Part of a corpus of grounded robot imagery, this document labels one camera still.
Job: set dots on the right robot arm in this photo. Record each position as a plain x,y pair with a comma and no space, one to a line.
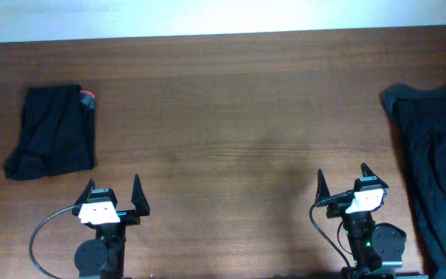
376,248

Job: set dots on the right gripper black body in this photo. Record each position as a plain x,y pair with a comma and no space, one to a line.
337,210

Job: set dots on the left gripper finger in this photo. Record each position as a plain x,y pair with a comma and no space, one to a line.
138,198
85,193

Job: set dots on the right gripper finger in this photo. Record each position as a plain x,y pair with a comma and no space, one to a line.
322,192
369,180

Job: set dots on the folded black shorts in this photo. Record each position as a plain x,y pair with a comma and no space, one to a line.
57,133

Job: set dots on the dark grey clothes pile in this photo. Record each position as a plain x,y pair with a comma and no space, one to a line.
420,116

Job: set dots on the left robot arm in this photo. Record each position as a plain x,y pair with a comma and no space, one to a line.
104,255

